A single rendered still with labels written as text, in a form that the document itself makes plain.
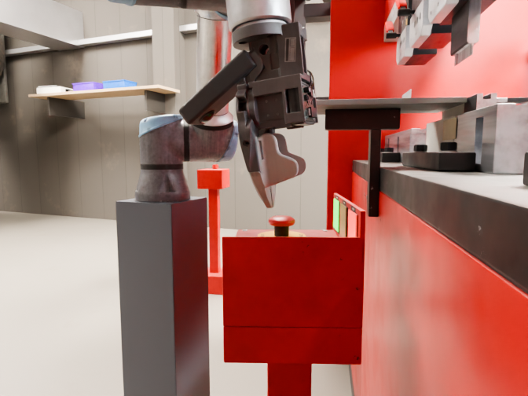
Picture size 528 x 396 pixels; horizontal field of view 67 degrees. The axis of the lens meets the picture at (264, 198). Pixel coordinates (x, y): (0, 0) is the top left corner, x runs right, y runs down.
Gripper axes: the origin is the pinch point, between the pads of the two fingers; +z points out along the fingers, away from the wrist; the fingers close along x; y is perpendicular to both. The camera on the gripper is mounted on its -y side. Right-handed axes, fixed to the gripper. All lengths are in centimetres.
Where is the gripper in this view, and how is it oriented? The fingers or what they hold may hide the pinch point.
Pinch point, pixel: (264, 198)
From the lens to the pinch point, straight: 50.5
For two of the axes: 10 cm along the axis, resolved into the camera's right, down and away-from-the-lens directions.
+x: 3.4, -1.5, 9.3
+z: 1.1, 9.9, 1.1
